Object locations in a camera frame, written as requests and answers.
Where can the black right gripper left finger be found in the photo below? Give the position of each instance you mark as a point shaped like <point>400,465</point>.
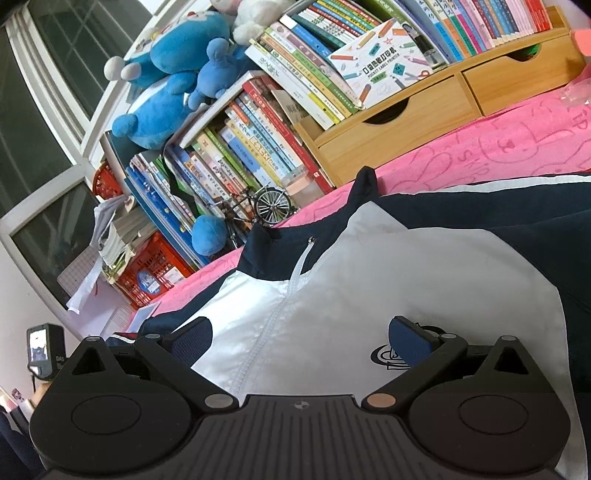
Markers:
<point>163,359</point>

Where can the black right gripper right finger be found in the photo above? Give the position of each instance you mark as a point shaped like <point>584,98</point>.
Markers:
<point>448,374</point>

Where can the navy white zip jacket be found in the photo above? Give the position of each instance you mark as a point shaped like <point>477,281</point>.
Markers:
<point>307,310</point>

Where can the blue notebook on blanket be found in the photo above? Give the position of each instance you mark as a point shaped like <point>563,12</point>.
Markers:
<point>141,315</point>

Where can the red plastic crate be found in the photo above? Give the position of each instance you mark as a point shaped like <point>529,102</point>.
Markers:
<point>157,268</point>

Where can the stack of papers and books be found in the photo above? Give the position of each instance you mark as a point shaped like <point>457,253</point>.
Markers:
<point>121,230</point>

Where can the miniature bicycle model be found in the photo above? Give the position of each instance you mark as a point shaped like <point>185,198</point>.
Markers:
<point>267,206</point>

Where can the wooden drawer organizer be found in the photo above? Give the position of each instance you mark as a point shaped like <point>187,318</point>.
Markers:
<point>446,101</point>

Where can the pink embossed blanket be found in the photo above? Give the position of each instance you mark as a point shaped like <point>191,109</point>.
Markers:
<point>544,135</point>

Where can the blue Doraemon plush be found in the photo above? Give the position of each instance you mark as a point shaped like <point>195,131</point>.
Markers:
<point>187,64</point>

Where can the pocket label printer box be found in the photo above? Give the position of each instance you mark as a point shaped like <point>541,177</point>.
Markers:
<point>385,60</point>

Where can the row of colourful books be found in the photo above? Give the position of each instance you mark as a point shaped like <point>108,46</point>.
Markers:
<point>248,136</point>

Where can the pink white bunny plush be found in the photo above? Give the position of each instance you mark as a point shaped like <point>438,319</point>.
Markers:
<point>252,17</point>

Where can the small black camera device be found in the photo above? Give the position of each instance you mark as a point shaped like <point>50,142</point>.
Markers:
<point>46,351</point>

